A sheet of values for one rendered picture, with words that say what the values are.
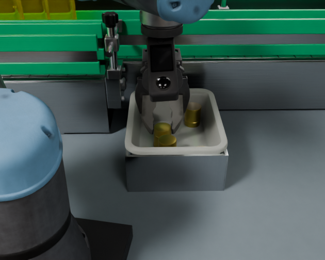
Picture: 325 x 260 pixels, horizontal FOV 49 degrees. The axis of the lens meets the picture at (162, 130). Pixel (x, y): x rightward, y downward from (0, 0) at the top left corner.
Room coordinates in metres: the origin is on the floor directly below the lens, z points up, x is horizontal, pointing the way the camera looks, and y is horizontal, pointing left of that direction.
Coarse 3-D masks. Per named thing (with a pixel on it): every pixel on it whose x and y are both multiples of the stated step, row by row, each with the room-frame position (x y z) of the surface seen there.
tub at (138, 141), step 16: (192, 96) 0.68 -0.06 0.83; (208, 96) 0.66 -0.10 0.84; (128, 112) 0.59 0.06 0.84; (160, 112) 0.67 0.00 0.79; (208, 112) 0.63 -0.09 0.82; (128, 128) 0.53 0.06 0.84; (144, 128) 0.64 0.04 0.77; (192, 128) 0.64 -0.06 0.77; (208, 128) 0.60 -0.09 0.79; (128, 144) 0.48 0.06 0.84; (144, 144) 0.58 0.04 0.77; (176, 144) 0.58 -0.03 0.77; (192, 144) 0.58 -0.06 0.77; (208, 144) 0.58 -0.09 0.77; (224, 144) 0.48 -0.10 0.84
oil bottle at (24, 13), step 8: (16, 0) 0.77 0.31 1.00; (24, 0) 0.77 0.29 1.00; (32, 0) 0.77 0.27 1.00; (40, 0) 0.78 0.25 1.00; (24, 8) 0.77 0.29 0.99; (32, 8) 0.77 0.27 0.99; (40, 8) 0.77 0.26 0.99; (24, 16) 0.77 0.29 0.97; (32, 16) 0.77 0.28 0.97; (40, 16) 0.77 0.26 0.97
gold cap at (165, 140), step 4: (160, 136) 0.55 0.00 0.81; (164, 136) 0.55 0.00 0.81; (168, 136) 0.55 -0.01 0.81; (172, 136) 0.55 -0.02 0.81; (160, 140) 0.53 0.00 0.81; (164, 140) 0.53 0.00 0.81; (168, 140) 0.53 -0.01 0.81; (172, 140) 0.53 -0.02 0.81; (160, 144) 0.53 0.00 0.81; (164, 144) 0.52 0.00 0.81; (168, 144) 0.52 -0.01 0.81; (172, 144) 0.52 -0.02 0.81
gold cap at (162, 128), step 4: (156, 124) 0.59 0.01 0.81; (160, 124) 0.59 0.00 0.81; (164, 124) 0.59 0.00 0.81; (168, 124) 0.59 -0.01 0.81; (156, 128) 0.57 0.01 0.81; (160, 128) 0.57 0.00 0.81; (164, 128) 0.57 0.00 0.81; (168, 128) 0.57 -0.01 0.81; (156, 132) 0.57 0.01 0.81; (160, 132) 0.56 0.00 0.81; (164, 132) 0.56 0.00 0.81; (168, 132) 0.57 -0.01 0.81; (156, 136) 0.57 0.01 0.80; (156, 140) 0.57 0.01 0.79; (156, 144) 0.57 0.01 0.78
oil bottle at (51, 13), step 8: (48, 0) 0.77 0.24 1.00; (56, 0) 0.77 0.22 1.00; (64, 0) 0.77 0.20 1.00; (72, 0) 0.80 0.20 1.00; (48, 8) 0.77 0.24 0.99; (56, 8) 0.77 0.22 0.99; (64, 8) 0.77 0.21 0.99; (72, 8) 0.79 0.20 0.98; (48, 16) 0.77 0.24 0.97; (56, 16) 0.77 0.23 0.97; (64, 16) 0.77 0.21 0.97; (72, 16) 0.78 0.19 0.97
